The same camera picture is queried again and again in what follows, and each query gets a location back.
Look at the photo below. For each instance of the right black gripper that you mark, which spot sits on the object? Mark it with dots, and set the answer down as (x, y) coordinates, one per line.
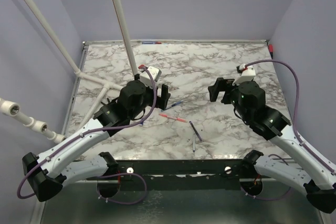
(221, 84)

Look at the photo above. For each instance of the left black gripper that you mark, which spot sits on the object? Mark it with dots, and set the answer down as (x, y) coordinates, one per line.
(161, 101)

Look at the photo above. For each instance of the red pen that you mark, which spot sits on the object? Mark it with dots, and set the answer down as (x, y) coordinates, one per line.
(172, 118)

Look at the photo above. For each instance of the white blue pen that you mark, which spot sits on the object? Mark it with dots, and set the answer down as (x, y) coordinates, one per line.
(194, 143)

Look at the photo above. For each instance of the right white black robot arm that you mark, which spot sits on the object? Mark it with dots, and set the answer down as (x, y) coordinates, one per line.
(317, 178)

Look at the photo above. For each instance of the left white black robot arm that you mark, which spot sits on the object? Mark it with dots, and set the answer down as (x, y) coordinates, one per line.
(50, 171)

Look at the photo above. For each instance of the purple pen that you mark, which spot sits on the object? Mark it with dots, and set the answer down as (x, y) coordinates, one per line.
(195, 131)

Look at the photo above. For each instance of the blue red marker at edge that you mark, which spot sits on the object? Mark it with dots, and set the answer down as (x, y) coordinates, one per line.
(152, 43)

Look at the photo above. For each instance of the red black clamp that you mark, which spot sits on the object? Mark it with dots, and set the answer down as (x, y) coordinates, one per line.
(271, 51)

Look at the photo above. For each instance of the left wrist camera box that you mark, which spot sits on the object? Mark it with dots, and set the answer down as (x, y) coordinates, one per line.
(148, 73)

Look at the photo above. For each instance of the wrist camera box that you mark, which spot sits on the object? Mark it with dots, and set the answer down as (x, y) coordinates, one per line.
(247, 73)
(148, 73)

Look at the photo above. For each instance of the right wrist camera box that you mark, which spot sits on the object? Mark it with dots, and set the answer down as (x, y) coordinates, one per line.
(247, 73)

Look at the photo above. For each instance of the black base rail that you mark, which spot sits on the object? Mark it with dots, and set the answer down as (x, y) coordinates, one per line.
(197, 174)

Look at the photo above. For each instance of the white pvc pipe frame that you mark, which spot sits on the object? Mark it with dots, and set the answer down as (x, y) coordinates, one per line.
(12, 109)

